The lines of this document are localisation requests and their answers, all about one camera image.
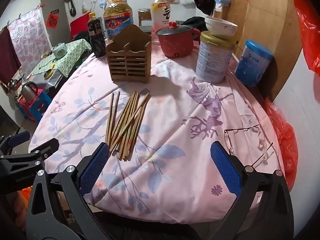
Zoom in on wooden chopstick holder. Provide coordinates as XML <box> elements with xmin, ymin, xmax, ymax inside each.
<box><xmin>106</xmin><ymin>24</ymin><xmax>152</xmax><ymax>84</ymax></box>

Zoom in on small green appliance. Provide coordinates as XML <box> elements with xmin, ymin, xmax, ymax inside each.
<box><xmin>52</xmin><ymin>44</ymin><xmax>67</xmax><ymax>59</ymax></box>

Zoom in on pink floral sheet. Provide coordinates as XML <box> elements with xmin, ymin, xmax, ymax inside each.
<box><xmin>7</xmin><ymin>7</ymin><xmax>49</xmax><ymax>77</ymax></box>

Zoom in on dark soy sauce bottle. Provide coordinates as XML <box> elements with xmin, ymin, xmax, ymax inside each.
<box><xmin>87</xmin><ymin>12</ymin><xmax>107</xmax><ymax>57</ymax></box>

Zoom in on brown chair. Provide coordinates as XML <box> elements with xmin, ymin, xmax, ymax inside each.
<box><xmin>137</xmin><ymin>9</ymin><xmax>153</xmax><ymax>34</ymax></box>

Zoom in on black hanging strap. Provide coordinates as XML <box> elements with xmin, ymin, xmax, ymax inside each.
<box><xmin>64</xmin><ymin>0</ymin><xmax>77</xmax><ymax>17</ymax></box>

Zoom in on grey door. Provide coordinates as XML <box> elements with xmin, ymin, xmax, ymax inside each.
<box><xmin>40</xmin><ymin>0</ymin><xmax>72</xmax><ymax>42</ymax></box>

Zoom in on white ceramic bowl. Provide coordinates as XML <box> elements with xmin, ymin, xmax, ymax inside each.
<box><xmin>206</xmin><ymin>20</ymin><xmax>238</xmax><ymax>39</ymax></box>
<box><xmin>204</xmin><ymin>16</ymin><xmax>228</xmax><ymax>30</ymax></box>

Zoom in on black garment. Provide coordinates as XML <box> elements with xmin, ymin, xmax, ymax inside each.
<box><xmin>179</xmin><ymin>16</ymin><xmax>208</xmax><ymax>30</ymax></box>

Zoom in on green patterned cloth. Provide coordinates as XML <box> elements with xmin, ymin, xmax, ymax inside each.
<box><xmin>26</xmin><ymin>39</ymin><xmax>92</xmax><ymax>82</ymax></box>

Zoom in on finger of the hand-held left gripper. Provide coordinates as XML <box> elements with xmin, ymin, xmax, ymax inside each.
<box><xmin>0</xmin><ymin>131</ymin><xmax>31</xmax><ymax>155</ymax></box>
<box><xmin>29</xmin><ymin>138</ymin><xmax>60</xmax><ymax>159</ymax></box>

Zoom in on red square door paper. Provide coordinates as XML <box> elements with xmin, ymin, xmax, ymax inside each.
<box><xmin>46</xmin><ymin>14</ymin><xmax>60</xmax><ymax>30</ymax></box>

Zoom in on large cooking oil bottle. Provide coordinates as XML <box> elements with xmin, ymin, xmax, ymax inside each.
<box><xmin>103</xmin><ymin>0</ymin><xmax>133</xmax><ymax>43</ymax></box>

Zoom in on steel kettle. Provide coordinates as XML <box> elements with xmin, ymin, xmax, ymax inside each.
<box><xmin>21</xmin><ymin>81</ymin><xmax>38</xmax><ymax>102</ymax></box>

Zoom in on silver foil bag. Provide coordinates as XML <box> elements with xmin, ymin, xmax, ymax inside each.
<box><xmin>47</xmin><ymin>74</ymin><xmax>63</xmax><ymax>88</ymax></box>

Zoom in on blue plastic stool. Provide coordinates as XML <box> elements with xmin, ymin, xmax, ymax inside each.
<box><xmin>15</xmin><ymin>90</ymin><xmax>52</xmax><ymax>123</ymax></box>

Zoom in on pile of wooden chopsticks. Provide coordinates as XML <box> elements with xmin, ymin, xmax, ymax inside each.
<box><xmin>105</xmin><ymin>91</ymin><xmax>151</xmax><ymax>161</ymax></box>

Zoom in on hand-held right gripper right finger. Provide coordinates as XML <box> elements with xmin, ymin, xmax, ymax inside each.
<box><xmin>205</xmin><ymin>141</ymin><xmax>294</xmax><ymax>240</ymax></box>

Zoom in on round wooden board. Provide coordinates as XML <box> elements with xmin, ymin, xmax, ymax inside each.
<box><xmin>212</xmin><ymin>0</ymin><xmax>303</xmax><ymax>103</ymax></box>

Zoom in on thin framed eyeglasses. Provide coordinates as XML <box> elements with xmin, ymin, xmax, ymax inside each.
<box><xmin>224</xmin><ymin>124</ymin><xmax>274</xmax><ymax>167</ymax></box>

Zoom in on red plastic bag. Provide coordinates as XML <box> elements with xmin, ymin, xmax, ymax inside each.
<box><xmin>285</xmin><ymin>0</ymin><xmax>320</xmax><ymax>77</ymax></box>
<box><xmin>262</xmin><ymin>97</ymin><xmax>299</xmax><ymax>192</ymax></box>

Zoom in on gold lidded milk powder tin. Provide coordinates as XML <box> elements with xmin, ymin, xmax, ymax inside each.
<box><xmin>195</xmin><ymin>31</ymin><xmax>236</xmax><ymax>84</ymax></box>

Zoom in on dark red cloth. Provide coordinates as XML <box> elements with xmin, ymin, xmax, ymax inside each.
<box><xmin>0</xmin><ymin>26</ymin><xmax>22</xmax><ymax>85</ymax></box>

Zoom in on white drink bottle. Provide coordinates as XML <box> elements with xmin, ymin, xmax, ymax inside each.
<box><xmin>150</xmin><ymin>0</ymin><xmax>171</xmax><ymax>34</ymax></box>

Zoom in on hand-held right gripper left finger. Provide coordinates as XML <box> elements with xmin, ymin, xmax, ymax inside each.
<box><xmin>26</xmin><ymin>142</ymin><xmax>110</xmax><ymax>240</ymax></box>

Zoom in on pink floral tablecloth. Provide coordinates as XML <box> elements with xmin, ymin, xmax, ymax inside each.
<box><xmin>29</xmin><ymin>39</ymin><xmax>285</xmax><ymax>224</ymax></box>

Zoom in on blue plastic canister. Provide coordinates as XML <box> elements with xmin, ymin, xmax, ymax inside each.
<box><xmin>234</xmin><ymin>39</ymin><xmax>274</xmax><ymax>87</ymax></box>

